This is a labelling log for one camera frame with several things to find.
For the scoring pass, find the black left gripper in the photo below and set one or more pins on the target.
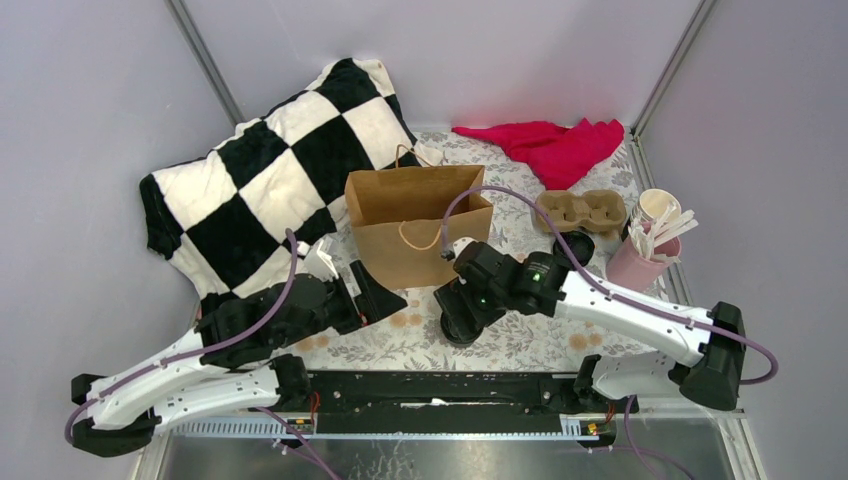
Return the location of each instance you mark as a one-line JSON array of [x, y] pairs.
[[375, 303]]

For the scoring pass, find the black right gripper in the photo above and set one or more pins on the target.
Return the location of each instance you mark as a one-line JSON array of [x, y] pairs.
[[457, 294]]

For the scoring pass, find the black paper coffee cup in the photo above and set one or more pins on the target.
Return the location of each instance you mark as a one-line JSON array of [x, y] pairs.
[[456, 337]]

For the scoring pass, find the brown paper bag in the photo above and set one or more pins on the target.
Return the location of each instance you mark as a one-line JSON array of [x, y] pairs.
[[399, 214]]

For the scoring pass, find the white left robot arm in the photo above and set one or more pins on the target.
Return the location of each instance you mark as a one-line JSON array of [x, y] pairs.
[[232, 359]]

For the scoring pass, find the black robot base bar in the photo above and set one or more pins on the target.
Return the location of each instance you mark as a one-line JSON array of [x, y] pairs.
[[428, 404]]

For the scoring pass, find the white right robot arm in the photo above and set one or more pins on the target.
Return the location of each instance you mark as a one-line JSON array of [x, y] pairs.
[[702, 366]]

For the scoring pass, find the floral patterned table mat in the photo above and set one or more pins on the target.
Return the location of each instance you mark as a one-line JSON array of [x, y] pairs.
[[412, 338]]

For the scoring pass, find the brown cardboard cup carrier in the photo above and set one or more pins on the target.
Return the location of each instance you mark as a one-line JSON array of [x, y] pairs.
[[596, 211]]

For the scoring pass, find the pink straw holder cup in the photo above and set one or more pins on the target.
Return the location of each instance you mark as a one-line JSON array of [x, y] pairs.
[[628, 269]]

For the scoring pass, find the red cloth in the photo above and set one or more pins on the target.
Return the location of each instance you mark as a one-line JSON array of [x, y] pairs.
[[558, 156]]

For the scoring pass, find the black white checkered blanket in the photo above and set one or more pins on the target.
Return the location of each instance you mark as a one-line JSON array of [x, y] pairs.
[[222, 220]]

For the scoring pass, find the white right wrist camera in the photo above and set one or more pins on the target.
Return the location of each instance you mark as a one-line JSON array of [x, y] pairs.
[[454, 249]]

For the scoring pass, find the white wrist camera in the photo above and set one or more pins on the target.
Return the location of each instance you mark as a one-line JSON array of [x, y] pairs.
[[317, 259], [454, 249]]

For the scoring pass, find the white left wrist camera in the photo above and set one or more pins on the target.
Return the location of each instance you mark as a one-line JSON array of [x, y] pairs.
[[317, 259]]

